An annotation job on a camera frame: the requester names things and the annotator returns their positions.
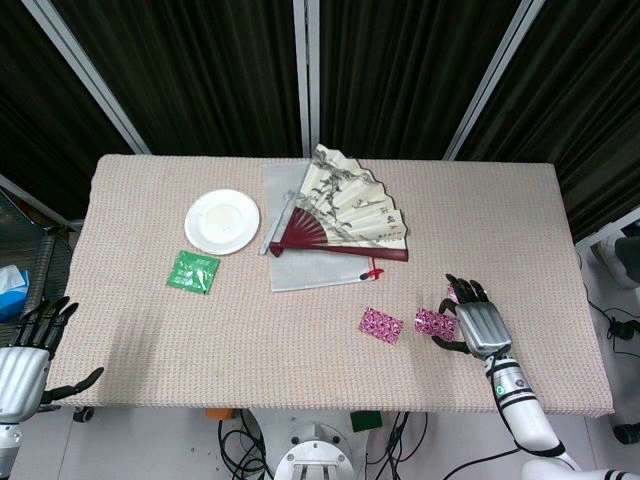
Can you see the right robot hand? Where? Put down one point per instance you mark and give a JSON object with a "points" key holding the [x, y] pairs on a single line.
{"points": [[482, 325]]}

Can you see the pink patterned packet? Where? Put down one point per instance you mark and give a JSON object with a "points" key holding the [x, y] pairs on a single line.
{"points": [[381, 326], [434, 322]]}

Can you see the green block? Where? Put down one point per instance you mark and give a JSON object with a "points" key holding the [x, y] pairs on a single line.
{"points": [[366, 421]]}

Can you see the beige woven tablecloth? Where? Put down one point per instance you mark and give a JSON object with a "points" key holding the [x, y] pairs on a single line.
{"points": [[320, 360]]}

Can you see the orange block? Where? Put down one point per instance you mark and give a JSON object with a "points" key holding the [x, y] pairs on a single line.
{"points": [[220, 414]]}

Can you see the paper folding fan, maroon ribs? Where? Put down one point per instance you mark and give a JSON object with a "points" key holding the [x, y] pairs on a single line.
{"points": [[355, 210]]}

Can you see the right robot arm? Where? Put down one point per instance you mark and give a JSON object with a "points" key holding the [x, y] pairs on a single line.
{"points": [[525, 415]]}

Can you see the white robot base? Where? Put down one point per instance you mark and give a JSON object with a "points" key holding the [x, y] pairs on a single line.
{"points": [[320, 452]]}

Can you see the grey cloth sheet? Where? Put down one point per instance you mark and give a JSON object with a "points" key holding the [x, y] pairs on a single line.
{"points": [[300, 272]]}

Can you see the black caster wheel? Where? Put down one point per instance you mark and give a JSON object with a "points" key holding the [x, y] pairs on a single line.
{"points": [[84, 414]]}

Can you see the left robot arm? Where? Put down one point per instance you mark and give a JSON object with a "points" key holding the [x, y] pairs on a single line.
{"points": [[7, 445]]}

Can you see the green tea packet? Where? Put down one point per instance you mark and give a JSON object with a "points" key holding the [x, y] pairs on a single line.
{"points": [[192, 272]]}

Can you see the white paper plate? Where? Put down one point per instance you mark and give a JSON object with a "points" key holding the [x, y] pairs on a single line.
{"points": [[222, 221]]}

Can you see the black curtain panel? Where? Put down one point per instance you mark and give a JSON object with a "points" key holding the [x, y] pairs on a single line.
{"points": [[590, 100], [200, 75], [30, 100], [400, 75]]}

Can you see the blue tissue box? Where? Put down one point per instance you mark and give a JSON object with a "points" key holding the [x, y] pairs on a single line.
{"points": [[12, 295]]}

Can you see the grey metal partition post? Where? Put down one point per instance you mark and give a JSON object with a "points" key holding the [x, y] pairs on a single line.
{"points": [[607, 227], [306, 75], [30, 197], [492, 75], [95, 80]]}

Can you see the white machine housing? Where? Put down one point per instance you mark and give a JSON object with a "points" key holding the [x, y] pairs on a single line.
{"points": [[607, 260]]}

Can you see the black floor object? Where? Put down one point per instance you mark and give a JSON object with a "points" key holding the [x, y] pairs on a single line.
{"points": [[627, 433]]}

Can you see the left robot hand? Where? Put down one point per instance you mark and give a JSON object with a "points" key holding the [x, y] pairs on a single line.
{"points": [[22, 380]]}

